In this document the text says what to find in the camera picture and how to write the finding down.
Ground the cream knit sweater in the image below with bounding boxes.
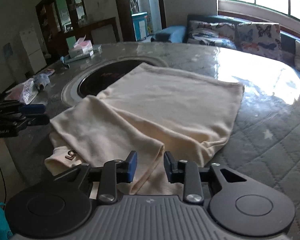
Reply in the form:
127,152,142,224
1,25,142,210
44,63,244,195

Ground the clear plastic bag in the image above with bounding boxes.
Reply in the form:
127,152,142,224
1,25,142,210
5,78,38,105

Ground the white refrigerator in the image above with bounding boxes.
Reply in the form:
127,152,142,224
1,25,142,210
19,25,46,74

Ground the black round induction cooktop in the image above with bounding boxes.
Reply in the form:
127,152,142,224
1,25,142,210
77,59,151,99

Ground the pink tissue box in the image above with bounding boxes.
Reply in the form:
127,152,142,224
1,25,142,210
69,37,93,58

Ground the dark wooden cabinet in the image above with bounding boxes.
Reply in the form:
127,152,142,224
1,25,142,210
36,0,120,57

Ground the butterfly print cushion left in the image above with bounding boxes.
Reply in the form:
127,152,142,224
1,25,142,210
187,21,237,50

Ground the butterfly print cushion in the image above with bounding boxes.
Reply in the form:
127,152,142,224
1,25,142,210
236,22,282,61
187,21,237,50

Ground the blue white small cabinet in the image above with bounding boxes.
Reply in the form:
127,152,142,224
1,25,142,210
132,12,148,41

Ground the butterfly print cushion right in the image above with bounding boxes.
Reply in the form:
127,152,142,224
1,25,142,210
236,22,282,61

